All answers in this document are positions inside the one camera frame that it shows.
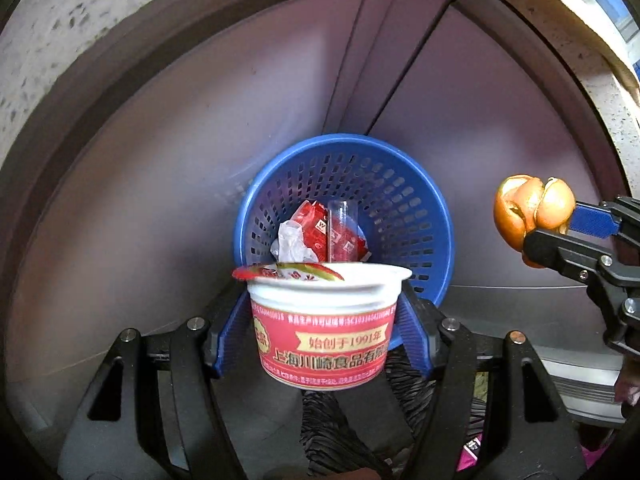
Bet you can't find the person's right hand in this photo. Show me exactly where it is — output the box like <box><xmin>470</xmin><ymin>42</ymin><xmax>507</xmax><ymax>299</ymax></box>
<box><xmin>614</xmin><ymin>357</ymin><xmax>640</xmax><ymax>407</ymax></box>

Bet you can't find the striped patterned clothing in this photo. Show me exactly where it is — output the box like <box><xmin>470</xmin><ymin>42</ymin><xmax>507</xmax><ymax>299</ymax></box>
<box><xmin>299</xmin><ymin>345</ymin><xmax>493</xmax><ymax>480</ymax></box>

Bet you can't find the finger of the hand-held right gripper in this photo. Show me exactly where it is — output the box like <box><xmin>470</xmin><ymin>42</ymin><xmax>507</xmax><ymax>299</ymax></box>
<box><xmin>567</xmin><ymin>194</ymin><xmax>640</xmax><ymax>251</ymax></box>
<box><xmin>521</xmin><ymin>227</ymin><xmax>640</xmax><ymax>357</ymax></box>

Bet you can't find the grey cabinet door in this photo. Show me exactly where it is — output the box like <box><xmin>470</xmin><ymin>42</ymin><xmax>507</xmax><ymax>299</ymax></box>
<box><xmin>0</xmin><ymin>0</ymin><xmax>373</xmax><ymax>411</ymax></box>
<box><xmin>370</xmin><ymin>4</ymin><xmax>628</xmax><ymax>292</ymax></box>

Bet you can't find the round blue perforated basket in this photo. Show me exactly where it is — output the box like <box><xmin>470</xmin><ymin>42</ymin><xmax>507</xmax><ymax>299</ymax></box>
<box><xmin>234</xmin><ymin>133</ymin><xmax>456</xmax><ymax>352</ymax></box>

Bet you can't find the red white paper cup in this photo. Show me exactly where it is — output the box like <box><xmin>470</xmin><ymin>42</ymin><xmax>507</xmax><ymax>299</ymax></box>
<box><xmin>231</xmin><ymin>261</ymin><xmax>412</xmax><ymax>391</ymax></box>

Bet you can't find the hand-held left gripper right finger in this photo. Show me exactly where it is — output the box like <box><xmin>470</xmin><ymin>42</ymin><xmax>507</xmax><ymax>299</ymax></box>
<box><xmin>394</xmin><ymin>284</ymin><xmax>587</xmax><ymax>480</ymax></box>

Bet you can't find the pink object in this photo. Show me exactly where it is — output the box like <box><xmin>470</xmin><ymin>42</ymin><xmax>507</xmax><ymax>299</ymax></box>
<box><xmin>461</xmin><ymin>436</ymin><xmax>484</xmax><ymax>467</ymax></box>

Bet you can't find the red white plastic packet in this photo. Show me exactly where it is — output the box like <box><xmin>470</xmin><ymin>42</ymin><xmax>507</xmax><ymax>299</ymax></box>
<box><xmin>290</xmin><ymin>200</ymin><xmax>372</xmax><ymax>264</ymax></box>

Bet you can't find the orange peel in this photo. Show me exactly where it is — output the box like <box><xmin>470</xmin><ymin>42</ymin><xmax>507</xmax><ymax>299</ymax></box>
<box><xmin>492</xmin><ymin>175</ymin><xmax>577</xmax><ymax>268</ymax></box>

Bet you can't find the clear plastic wrap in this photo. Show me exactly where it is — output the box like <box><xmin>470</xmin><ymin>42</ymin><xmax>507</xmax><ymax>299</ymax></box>
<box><xmin>270</xmin><ymin>220</ymin><xmax>321</xmax><ymax>266</ymax></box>

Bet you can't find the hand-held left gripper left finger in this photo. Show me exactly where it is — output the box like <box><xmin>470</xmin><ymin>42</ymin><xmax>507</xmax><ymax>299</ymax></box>
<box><xmin>57</xmin><ymin>290</ymin><xmax>254</xmax><ymax>480</ymax></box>

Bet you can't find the grey ribbed object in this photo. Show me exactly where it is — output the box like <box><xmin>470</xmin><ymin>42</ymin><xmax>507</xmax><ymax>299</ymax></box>
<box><xmin>539</xmin><ymin>342</ymin><xmax>628</xmax><ymax>423</ymax></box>

